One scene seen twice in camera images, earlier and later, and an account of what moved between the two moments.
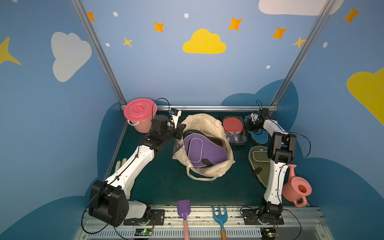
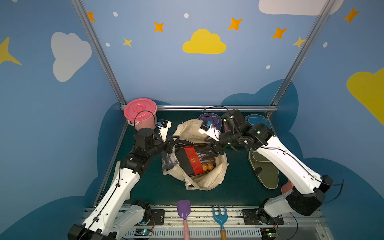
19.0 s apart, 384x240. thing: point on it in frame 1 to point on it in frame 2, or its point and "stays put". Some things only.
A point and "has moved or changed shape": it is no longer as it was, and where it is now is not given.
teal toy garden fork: [221, 219] stays put
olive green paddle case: [259, 160] stays put
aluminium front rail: [300, 224] stays put
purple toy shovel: [183, 207] stays put
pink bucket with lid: [140, 113] stays put
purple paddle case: [197, 147] to [215, 119]
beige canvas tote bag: [211, 125] has moved or changed shape
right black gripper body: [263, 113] to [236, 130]
